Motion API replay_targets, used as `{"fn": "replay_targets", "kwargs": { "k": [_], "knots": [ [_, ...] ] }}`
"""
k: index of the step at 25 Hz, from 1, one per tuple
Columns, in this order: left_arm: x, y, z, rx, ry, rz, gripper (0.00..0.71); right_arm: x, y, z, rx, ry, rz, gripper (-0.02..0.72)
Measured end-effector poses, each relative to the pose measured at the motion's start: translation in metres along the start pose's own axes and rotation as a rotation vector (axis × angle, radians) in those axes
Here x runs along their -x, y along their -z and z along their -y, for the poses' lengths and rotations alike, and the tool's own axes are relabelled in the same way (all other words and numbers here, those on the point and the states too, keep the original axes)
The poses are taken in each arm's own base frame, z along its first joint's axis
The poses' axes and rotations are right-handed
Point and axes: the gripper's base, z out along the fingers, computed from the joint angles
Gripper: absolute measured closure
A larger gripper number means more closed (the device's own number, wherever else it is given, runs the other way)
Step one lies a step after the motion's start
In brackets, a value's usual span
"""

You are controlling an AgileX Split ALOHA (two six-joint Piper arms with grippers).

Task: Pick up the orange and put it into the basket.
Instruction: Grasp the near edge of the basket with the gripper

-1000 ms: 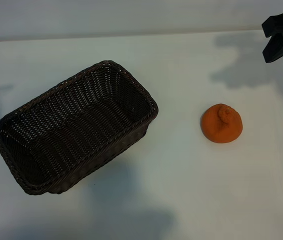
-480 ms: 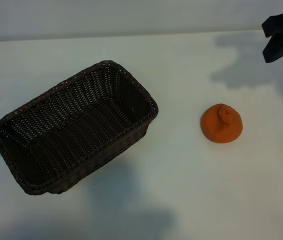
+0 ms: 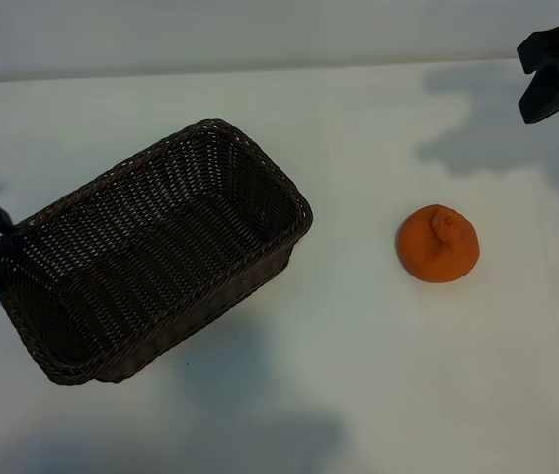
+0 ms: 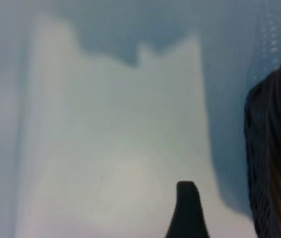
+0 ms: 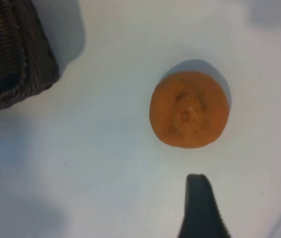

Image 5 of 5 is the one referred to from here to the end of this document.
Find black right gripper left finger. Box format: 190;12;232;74
178;173;233;238

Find orange fruit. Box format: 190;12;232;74
149;70;230;150

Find dark brown wicker basket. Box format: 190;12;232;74
0;0;60;119

